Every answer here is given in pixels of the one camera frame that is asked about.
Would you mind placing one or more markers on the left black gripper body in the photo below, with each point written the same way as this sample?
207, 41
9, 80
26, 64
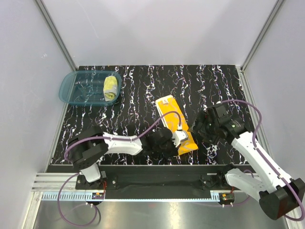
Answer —
167, 150

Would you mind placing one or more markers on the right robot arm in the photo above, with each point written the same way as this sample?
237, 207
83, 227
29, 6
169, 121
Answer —
276, 191

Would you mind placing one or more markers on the orange connector box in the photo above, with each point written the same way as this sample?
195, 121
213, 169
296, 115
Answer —
98, 195
227, 197

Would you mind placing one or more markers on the blue transparent plastic container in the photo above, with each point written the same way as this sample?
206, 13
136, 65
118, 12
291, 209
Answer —
85, 88

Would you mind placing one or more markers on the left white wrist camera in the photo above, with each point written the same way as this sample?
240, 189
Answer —
181, 138

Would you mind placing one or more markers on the grey orange towel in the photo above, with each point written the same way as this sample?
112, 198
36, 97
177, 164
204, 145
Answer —
173, 119

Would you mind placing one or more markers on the right orange connector box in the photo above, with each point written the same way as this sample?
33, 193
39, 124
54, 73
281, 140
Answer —
227, 197

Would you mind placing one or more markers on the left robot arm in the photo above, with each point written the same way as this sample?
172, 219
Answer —
85, 150

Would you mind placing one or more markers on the aluminium frame rail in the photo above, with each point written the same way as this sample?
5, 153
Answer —
62, 186

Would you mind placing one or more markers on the grey yellow frog towel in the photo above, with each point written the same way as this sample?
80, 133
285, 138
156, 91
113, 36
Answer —
110, 88

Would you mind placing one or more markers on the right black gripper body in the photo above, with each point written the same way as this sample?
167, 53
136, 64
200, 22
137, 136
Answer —
208, 130

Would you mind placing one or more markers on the left orange connector box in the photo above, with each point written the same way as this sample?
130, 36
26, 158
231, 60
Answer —
98, 195

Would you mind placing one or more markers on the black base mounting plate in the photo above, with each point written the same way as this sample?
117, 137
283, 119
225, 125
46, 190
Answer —
161, 182

